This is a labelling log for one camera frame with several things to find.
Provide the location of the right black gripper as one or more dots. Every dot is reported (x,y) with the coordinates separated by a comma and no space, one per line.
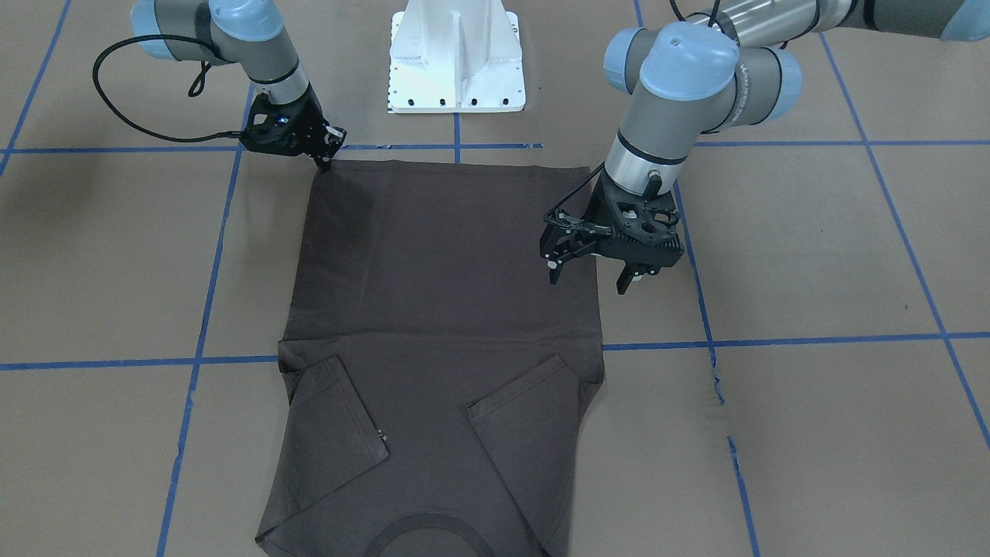
(308,121)

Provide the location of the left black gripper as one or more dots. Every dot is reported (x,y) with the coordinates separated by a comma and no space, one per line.
(599,206)

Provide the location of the brown t-shirt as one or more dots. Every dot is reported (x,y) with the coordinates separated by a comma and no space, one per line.
(436,381)

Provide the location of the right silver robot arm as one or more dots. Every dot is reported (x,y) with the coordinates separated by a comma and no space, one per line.
(251,34)

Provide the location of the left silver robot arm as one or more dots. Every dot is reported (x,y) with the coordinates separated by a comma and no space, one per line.
(704,73)

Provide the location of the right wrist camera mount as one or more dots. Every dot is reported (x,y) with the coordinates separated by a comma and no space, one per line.
(281,129)

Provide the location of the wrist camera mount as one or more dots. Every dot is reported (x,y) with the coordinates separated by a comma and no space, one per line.
(281,129)
(647,231)

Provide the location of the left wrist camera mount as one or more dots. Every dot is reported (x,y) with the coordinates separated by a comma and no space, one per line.
(647,231)

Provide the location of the white pedestal column base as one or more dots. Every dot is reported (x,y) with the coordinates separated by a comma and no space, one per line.
(455,57)

